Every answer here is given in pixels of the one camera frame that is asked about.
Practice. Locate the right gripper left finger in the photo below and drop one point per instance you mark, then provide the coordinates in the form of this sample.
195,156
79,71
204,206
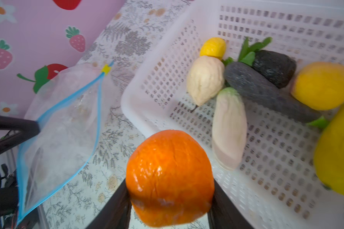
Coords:
116,214

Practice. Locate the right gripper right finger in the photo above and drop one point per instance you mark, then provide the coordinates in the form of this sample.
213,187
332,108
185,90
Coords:
223,214

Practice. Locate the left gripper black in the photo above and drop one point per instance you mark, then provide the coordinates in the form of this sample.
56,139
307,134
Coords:
1,200

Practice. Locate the clear zip bag blue zipper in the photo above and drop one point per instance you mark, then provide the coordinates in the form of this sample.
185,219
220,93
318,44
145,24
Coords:
70,111

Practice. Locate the white plastic perforated basket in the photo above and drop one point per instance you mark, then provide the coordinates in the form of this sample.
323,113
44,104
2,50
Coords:
275,186

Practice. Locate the orange mandarin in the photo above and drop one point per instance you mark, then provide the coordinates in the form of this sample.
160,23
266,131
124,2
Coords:
170,180

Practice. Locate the dark purple eggplant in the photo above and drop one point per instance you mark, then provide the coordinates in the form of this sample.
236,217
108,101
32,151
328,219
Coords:
255,87

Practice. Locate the white chinese cabbage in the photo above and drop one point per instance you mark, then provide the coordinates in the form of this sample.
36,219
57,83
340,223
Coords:
229,129

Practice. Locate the yellow bell pepper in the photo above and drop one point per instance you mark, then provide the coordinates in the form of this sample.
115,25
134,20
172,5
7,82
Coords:
329,154

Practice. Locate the cream white pear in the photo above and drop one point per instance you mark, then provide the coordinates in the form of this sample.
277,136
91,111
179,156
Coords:
205,79

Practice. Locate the dark black avocado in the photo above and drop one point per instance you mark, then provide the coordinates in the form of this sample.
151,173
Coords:
276,67

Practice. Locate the yellow mango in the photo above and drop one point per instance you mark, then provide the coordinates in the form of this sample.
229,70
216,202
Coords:
320,86

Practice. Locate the small yellow lemon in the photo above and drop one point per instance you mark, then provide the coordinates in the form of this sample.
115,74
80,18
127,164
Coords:
214,47

